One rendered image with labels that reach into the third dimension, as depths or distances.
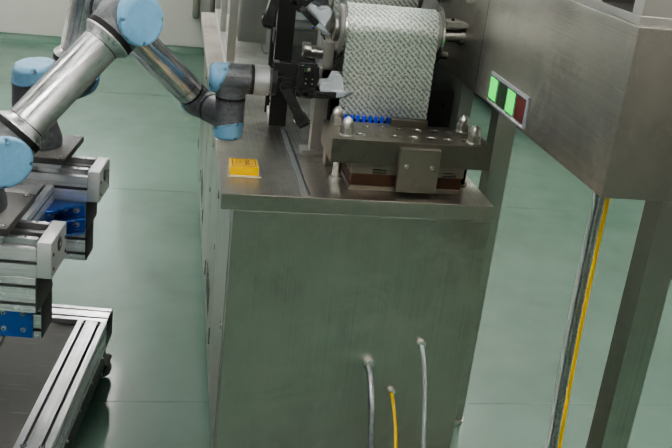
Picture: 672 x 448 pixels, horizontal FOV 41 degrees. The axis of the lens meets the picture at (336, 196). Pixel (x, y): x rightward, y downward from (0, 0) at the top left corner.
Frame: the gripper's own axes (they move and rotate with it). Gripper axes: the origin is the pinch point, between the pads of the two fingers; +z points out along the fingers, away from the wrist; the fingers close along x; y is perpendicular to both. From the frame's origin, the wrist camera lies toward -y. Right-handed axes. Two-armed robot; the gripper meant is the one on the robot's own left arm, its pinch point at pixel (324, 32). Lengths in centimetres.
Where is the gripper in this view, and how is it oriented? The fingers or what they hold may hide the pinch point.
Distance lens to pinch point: 235.1
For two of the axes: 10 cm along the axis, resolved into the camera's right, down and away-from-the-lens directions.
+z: 6.8, 6.3, 3.6
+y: 7.1, -6.9, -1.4
